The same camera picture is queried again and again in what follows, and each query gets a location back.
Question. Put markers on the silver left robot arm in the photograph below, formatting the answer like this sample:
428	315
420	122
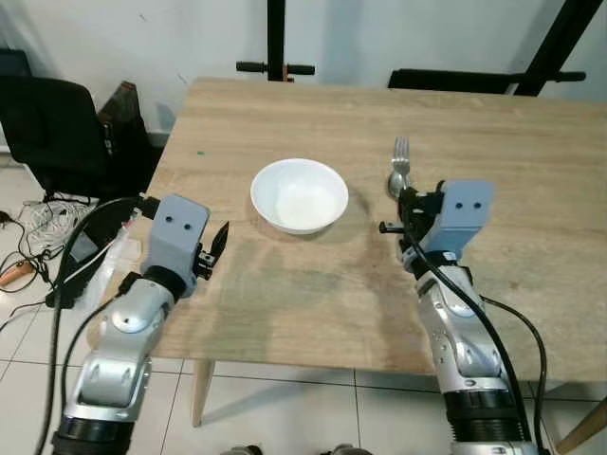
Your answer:
119	351

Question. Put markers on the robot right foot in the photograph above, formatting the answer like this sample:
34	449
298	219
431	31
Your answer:
346	450

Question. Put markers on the black upright stand post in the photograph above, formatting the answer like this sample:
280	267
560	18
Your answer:
276	38

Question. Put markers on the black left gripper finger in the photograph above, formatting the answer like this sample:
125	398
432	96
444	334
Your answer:
220	242

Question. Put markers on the metal fork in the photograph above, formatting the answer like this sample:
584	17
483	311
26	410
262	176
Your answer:
401	156

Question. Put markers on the black chair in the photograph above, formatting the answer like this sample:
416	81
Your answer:
52	133

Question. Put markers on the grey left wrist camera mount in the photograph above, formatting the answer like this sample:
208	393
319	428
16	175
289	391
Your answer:
175	237

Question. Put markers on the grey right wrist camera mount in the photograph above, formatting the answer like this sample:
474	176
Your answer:
465	213

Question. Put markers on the white ceramic bowl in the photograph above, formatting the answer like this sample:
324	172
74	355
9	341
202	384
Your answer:
299	197

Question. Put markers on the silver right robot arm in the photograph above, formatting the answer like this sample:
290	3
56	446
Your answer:
469	360

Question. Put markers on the black slanted stand frame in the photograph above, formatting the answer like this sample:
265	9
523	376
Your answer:
560	43

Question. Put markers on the brown bag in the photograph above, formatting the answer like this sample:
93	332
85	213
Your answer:
125	109

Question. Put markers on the light wooden table leg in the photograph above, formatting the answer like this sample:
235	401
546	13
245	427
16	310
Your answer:
583	428
202	393

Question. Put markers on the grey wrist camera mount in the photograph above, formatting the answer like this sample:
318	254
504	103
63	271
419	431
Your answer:
465	213
175	237

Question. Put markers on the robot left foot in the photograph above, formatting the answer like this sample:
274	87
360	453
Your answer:
242	451

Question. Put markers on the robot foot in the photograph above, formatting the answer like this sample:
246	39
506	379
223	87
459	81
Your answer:
242	451
346	450

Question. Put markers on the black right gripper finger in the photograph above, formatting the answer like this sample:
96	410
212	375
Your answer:
422	195

